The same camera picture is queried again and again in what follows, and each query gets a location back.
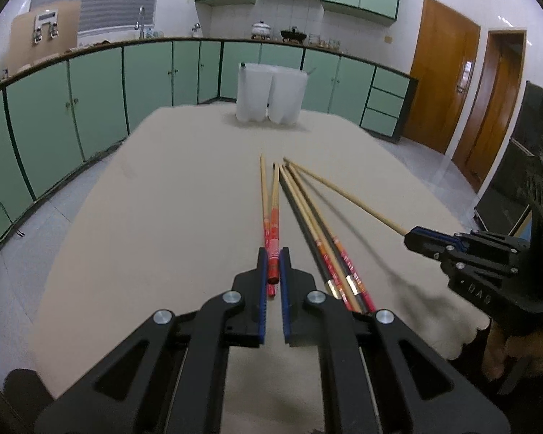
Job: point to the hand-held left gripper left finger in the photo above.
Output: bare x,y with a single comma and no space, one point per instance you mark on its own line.
262,280

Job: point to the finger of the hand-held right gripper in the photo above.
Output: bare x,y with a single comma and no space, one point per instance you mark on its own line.
439,234
434,245

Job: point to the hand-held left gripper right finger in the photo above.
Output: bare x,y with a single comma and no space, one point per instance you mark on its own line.
284,280

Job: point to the red patterned chopstick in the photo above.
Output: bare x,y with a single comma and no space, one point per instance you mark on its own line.
275,181
266,208

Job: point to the plain wooden chopstick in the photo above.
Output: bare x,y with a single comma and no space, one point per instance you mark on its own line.
344,196

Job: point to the white double utensil holder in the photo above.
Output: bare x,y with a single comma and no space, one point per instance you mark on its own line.
253,99

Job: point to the person's right hand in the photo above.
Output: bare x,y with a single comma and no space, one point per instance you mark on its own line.
495,352

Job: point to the black framed panel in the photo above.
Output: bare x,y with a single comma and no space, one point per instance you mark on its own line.
502,190

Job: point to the beige tablecloth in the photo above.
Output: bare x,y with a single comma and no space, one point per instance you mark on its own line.
163,235

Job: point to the green drawer stack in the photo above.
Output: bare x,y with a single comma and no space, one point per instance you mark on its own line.
384,99

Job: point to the row of glass jars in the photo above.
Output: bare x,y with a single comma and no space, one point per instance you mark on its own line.
323,41

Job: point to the green base cabinets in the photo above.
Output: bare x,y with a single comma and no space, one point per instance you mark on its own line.
95,99

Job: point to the black wok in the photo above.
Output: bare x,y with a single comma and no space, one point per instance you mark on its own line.
293,34

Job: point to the white cooking pot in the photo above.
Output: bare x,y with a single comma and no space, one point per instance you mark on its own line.
261,29

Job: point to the small metal tap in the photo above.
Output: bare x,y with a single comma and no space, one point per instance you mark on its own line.
197,29

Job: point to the bottles by sink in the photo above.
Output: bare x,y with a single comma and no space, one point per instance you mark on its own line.
154,34

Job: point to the metal sink faucet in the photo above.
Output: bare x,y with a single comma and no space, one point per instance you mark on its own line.
141,25

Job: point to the cardboard board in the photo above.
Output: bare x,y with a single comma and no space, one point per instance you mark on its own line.
22,40

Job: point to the wooden door with frame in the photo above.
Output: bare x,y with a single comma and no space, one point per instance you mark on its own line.
493,113

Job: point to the white bracket on cardboard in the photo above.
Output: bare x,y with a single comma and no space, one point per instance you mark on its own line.
45,17

